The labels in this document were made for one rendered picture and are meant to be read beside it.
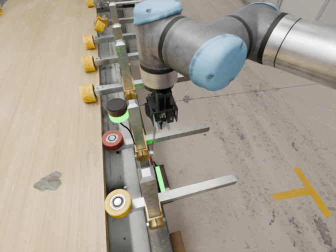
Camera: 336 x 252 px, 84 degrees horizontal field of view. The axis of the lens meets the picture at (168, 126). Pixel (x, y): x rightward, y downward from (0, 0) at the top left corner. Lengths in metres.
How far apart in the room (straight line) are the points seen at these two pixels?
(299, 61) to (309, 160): 1.80
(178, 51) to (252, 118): 1.93
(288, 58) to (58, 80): 1.02
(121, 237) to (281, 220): 1.21
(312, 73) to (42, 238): 0.73
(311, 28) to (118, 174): 0.89
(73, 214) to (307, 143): 2.05
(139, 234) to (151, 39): 0.74
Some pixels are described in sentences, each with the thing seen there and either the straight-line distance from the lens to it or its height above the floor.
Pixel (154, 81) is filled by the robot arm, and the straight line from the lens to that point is 0.43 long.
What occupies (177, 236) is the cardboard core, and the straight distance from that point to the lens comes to 1.43.
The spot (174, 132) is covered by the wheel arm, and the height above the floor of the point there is 0.86.
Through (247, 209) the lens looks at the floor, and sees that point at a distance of 1.66.
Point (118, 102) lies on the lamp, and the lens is 0.58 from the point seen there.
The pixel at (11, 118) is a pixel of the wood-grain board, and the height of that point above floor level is 0.90.
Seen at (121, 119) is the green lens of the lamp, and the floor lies 1.07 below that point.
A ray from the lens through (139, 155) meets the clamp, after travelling 0.73.
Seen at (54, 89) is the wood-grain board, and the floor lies 0.90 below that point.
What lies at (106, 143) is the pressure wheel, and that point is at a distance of 0.75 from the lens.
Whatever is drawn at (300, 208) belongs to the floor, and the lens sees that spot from 1.85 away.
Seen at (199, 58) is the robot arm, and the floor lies 1.34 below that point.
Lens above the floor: 1.49
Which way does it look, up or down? 50 degrees down
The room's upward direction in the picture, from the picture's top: straight up
